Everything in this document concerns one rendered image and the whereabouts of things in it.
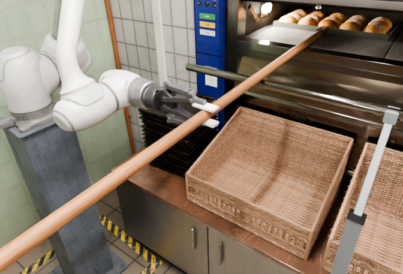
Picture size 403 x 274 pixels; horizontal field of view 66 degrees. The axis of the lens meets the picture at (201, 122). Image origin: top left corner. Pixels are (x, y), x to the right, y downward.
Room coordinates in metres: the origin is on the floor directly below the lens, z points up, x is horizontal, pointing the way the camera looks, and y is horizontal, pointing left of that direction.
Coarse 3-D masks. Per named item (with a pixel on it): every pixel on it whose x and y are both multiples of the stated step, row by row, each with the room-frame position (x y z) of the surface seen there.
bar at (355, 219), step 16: (192, 64) 1.15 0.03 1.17; (240, 80) 1.01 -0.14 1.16; (304, 96) 0.87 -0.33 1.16; (320, 96) 0.85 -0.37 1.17; (336, 96) 0.83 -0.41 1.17; (368, 112) 0.77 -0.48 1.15; (384, 112) 0.74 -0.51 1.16; (400, 112) 0.72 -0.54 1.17; (384, 128) 0.72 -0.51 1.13; (384, 144) 0.68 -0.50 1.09; (368, 176) 0.63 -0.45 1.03; (368, 192) 0.60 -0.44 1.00; (352, 224) 0.55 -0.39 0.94; (352, 240) 0.54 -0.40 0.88; (336, 256) 0.56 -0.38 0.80; (352, 256) 0.54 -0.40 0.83; (336, 272) 0.55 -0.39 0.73
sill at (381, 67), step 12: (240, 48) 1.44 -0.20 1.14; (252, 48) 1.40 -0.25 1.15; (264, 48) 1.36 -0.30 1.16; (276, 48) 1.33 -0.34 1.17; (288, 48) 1.30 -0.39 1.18; (312, 48) 1.29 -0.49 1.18; (312, 60) 1.23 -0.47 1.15; (324, 60) 1.20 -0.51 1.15; (336, 60) 1.18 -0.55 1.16; (348, 60) 1.15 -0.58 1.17; (360, 60) 1.13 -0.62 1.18; (372, 60) 1.11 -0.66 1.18; (384, 60) 1.11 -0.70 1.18; (384, 72) 1.07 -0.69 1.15; (396, 72) 1.05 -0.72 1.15
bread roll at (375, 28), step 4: (372, 24) 1.43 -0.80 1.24; (376, 24) 1.43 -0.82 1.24; (364, 28) 1.44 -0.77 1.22; (368, 28) 1.42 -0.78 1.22; (372, 28) 1.41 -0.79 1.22; (376, 28) 1.40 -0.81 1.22; (380, 28) 1.40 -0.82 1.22; (384, 28) 1.40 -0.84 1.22; (376, 32) 1.39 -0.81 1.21; (380, 32) 1.39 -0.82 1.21; (384, 32) 1.39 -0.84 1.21
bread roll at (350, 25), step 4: (344, 24) 1.49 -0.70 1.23; (348, 24) 1.48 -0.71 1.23; (352, 24) 1.47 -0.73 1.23; (356, 24) 1.47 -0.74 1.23; (340, 28) 1.50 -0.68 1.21; (344, 28) 1.48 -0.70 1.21; (348, 28) 1.47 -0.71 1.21; (352, 28) 1.46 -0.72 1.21; (356, 28) 1.46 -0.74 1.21; (360, 28) 1.46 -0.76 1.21
